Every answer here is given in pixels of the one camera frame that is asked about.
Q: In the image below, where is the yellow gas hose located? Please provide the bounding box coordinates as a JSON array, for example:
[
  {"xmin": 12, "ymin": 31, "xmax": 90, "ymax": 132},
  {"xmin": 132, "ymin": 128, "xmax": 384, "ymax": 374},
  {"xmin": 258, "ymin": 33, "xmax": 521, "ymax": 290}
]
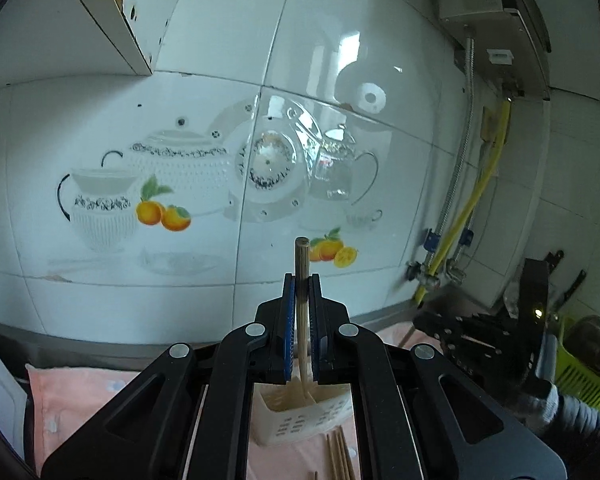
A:
[{"xmin": 413, "ymin": 99, "xmax": 512, "ymax": 307}]

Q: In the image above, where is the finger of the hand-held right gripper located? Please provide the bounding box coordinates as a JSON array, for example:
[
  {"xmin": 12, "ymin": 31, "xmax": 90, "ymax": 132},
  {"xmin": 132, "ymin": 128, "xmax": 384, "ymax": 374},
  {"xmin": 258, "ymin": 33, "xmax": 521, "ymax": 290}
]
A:
[
  {"xmin": 437, "ymin": 339, "xmax": 523, "ymax": 386},
  {"xmin": 412, "ymin": 310, "xmax": 521, "ymax": 347}
]

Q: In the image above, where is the person's right forearm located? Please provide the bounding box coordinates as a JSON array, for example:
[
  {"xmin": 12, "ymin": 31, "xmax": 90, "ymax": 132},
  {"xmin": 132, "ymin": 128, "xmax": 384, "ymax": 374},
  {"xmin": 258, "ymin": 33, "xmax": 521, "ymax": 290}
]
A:
[{"xmin": 522, "ymin": 379, "xmax": 600, "ymax": 448}]

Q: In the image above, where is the pink cloth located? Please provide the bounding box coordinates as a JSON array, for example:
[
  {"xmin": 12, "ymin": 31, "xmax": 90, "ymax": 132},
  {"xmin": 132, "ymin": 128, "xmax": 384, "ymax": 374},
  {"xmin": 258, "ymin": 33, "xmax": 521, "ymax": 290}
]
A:
[{"xmin": 25, "ymin": 319, "xmax": 417, "ymax": 480}]

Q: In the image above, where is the green plastic basket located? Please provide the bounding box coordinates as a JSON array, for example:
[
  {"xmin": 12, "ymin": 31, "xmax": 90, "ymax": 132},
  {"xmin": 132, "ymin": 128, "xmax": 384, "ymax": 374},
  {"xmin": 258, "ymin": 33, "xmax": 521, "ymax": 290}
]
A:
[{"xmin": 554, "ymin": 312, "xmax": 600, "ymax": 412}]

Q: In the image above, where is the white plastic chopstick holder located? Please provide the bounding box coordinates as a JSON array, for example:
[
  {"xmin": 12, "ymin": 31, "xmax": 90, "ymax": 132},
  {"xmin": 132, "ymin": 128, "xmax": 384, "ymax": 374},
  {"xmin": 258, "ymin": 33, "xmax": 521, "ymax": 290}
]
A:
[{"xmin": 252, "ymin": 379, "xmax": 354, "ymax": 449}]

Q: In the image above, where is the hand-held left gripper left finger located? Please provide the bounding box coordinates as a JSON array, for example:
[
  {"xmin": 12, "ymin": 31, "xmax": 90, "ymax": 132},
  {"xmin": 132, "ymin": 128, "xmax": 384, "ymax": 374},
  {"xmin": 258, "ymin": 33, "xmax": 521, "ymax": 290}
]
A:
[{"xmin": 40, "ymin": 273, "xmax": 298, "ymax": 480}]

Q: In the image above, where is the metal pot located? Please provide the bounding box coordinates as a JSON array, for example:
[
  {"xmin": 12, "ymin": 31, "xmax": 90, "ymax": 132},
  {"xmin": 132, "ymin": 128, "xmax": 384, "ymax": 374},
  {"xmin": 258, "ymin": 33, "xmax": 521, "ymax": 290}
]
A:
[{"xmin": 569, "ymin": 314, "xmax": 600, "ymax": 377}]

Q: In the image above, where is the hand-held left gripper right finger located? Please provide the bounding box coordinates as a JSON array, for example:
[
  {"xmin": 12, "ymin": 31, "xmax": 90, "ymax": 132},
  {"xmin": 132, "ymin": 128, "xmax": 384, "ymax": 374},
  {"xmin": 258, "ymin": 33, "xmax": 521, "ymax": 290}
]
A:
[{"xmin": 309, "ymin": 274, "xmax": 567, "ymax": 480}]

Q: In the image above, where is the white wall cabinet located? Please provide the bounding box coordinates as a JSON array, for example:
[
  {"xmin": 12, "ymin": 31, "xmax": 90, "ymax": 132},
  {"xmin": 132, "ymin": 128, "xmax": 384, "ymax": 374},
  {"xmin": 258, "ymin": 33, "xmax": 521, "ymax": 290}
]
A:
[{"xmin": 54, "ymin": 0, "xmax": 154, "ymax": 77}]

